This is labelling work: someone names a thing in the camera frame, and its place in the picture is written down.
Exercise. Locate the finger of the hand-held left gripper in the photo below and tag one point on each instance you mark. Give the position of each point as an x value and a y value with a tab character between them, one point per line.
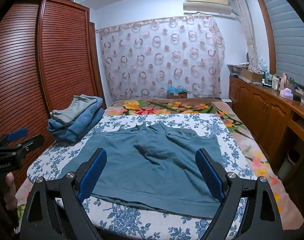
32	141
17	133

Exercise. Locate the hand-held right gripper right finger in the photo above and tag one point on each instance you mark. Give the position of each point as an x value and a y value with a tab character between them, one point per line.
212	177

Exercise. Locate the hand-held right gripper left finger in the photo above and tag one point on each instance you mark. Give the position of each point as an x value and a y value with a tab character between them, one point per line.
92	177

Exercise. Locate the teal pants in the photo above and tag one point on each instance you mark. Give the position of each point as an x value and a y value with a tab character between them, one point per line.
152	160

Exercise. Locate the folded grey-green pants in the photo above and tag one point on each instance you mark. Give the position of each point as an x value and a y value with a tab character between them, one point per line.
72	110

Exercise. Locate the person's left hand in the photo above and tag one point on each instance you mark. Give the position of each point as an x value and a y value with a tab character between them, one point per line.
10	187

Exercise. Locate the flower-patterned blanket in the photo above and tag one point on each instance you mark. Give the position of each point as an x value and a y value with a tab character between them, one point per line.
242	140

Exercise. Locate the folded blue jeans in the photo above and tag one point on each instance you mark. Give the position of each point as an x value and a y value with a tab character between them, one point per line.
84	122

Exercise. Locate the blue floral white cloth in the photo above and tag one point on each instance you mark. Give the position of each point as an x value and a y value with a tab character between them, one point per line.
192	122

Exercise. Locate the grey trash bin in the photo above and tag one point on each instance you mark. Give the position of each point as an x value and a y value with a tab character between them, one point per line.
289	166

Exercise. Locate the small white device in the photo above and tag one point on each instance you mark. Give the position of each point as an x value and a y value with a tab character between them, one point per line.
227	100

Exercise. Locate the wooden sideboard cabinet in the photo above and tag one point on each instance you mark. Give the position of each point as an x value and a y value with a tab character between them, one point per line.
262	110

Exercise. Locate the wooden louvered wardrobe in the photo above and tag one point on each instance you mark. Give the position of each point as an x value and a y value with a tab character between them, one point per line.
62	55

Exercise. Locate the blue plastic bag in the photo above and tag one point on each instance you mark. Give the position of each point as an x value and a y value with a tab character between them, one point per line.
175	88

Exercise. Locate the open cardboard box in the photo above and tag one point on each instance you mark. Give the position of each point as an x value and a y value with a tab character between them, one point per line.
252	76

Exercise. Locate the stack of newspapers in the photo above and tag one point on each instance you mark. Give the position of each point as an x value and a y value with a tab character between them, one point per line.
238	68

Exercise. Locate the pink tissue pack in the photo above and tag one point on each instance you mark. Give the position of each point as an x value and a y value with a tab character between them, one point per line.
287	93

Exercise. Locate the row of toiletry bottles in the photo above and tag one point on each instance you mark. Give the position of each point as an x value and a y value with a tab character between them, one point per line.
273	81

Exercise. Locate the small black box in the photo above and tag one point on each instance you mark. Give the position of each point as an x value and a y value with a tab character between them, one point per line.
297	97

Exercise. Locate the pink bottle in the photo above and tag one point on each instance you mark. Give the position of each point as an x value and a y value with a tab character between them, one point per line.
284	81

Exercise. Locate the green bottle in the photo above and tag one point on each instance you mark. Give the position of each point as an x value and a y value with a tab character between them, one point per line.
291	83

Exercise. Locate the circle-patterned curtain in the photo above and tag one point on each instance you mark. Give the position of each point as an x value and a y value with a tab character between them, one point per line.
157	55

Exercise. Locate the beige tied curtain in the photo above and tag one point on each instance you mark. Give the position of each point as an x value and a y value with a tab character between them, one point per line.
247	30

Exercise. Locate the grey window blind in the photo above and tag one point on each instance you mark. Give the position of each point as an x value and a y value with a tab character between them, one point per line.
289	30

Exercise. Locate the wooden window frame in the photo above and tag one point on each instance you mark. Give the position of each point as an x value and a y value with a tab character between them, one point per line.
265	25

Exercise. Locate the wall air conditioner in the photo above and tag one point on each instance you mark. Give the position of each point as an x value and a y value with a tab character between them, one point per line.
207	5

